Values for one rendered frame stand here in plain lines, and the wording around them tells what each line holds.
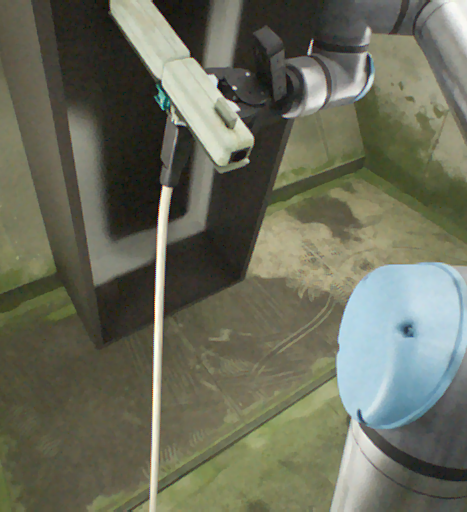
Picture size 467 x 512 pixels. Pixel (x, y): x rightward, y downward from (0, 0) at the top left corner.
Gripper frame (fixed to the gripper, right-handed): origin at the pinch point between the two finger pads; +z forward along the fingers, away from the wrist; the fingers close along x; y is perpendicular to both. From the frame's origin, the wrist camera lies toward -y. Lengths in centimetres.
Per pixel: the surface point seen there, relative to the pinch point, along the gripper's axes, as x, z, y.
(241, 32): 44, -51, 28
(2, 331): 45, 31, 172
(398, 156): 36, -216, 133
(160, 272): -8.0, 0.7, 35.1
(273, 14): 35, -50, 17
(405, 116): 50, -215, 111
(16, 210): 87, 6, 145
